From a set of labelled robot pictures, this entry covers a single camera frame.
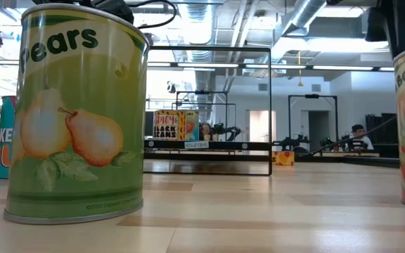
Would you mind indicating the green pears can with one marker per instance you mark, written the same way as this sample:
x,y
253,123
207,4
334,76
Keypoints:
x,y
76,116

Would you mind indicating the magenta teal chicken soup can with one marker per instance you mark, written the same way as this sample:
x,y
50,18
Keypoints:
x,y
5,140

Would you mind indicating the small yellow box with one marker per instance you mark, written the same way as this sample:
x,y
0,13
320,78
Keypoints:
x,y
283,159

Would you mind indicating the black background robot arm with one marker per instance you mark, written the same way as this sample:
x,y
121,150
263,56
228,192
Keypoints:
x,y
290,142
329,142
225,130

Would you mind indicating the black background cabinet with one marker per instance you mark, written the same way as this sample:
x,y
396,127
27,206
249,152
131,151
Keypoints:
x,y
385,128

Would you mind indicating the black background monitor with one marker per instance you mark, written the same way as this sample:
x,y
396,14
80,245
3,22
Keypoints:
x,y
149,123

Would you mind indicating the yellow hanging pendant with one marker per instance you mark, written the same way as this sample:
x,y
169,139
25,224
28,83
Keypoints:
x,y
300,82

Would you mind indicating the person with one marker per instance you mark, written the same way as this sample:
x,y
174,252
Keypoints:
x,y
360,137
206,131

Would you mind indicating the silver ventilation duct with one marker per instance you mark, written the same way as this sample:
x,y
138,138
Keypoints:
x,y
304,14
197,21

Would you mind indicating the black background gantry frame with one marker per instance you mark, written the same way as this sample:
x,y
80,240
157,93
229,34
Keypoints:
x,y
311,96
202,92

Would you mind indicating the black aluminium table frame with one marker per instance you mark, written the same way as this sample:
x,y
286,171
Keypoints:
x,y
364,161

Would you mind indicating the black metal shelf frame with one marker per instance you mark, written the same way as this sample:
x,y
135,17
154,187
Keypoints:
x,y
209,145

